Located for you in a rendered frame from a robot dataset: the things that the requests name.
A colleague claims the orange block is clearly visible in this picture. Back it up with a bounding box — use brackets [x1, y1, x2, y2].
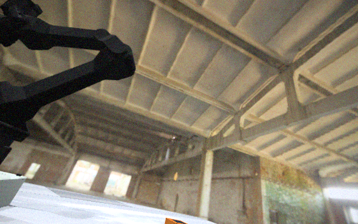
[165, 218, 187, 224]

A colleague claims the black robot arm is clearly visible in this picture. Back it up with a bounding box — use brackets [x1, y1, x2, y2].
[0, 0, 136, 165]

